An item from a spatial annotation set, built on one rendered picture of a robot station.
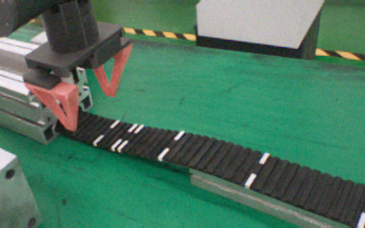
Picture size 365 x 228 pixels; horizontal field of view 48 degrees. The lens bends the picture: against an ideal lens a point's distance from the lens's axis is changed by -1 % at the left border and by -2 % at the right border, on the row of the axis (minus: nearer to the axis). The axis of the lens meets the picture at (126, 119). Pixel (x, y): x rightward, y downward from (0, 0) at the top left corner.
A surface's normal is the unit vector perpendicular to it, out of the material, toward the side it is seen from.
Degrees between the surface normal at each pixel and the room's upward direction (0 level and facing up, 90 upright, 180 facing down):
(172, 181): 0
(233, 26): 90
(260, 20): 90
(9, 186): 90
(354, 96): 0
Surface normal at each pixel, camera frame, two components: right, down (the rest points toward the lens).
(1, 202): 0.80, 0.26
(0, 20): -0.49, 0.58
